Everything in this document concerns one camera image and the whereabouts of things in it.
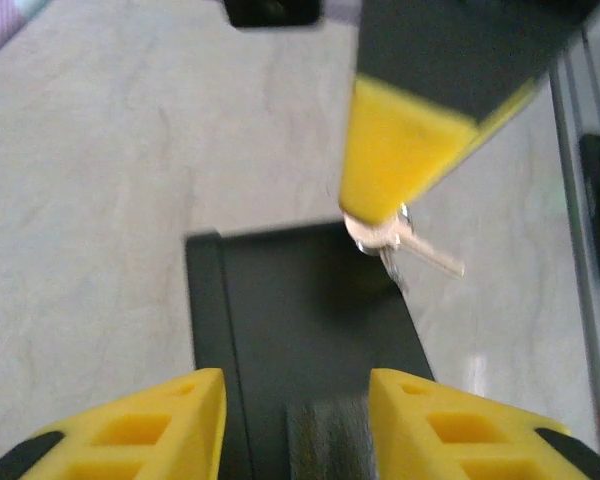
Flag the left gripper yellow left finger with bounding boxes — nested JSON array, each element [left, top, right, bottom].
[[0, 367, 229, 480]]

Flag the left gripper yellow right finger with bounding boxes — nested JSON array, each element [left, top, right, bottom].
[[369, 367, 600, 480]]

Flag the black speckled padlock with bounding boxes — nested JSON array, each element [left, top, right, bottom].
[[282, 394, 376, 480]]

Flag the small metal key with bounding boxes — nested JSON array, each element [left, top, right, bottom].
[[343, 203, 467, 279]]

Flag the black box with painted lid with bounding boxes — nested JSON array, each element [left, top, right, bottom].
[[183, 222, 436, 480]]

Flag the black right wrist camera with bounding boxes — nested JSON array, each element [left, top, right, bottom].
[[224, 0, 326, 29]]

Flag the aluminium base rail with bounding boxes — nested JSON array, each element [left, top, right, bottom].
[[549, 9, 600, 480]]

